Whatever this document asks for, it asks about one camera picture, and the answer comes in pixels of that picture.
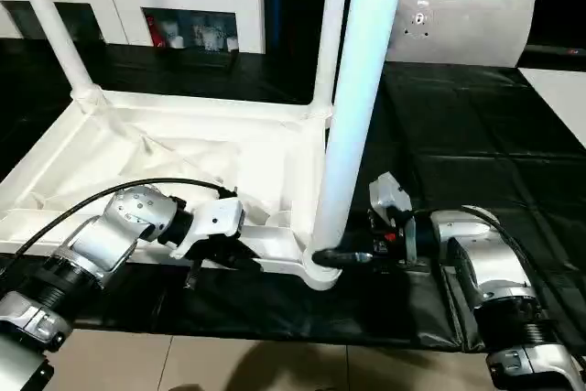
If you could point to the black cabinet with yellow label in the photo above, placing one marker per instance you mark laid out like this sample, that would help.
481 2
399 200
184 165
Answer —
297 6

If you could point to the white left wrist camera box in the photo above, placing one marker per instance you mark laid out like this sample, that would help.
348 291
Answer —
220 217

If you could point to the white flat board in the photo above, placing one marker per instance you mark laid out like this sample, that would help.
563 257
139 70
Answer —
558 93

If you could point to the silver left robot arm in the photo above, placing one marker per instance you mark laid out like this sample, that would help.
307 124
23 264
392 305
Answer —
100 235

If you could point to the light grey cushion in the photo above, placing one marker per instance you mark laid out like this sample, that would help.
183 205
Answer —
480 29

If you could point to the white plastic table top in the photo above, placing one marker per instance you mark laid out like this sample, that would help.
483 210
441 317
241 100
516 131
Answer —
137 144

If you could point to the white plastic table leg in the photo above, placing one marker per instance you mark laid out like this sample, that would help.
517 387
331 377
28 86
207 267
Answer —
55 29
357 89
330 20

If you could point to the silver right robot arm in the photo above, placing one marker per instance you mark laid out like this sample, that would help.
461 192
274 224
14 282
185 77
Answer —
490 263

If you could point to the brown rounded robot part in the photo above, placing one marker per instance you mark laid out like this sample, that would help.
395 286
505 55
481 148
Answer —
187 387

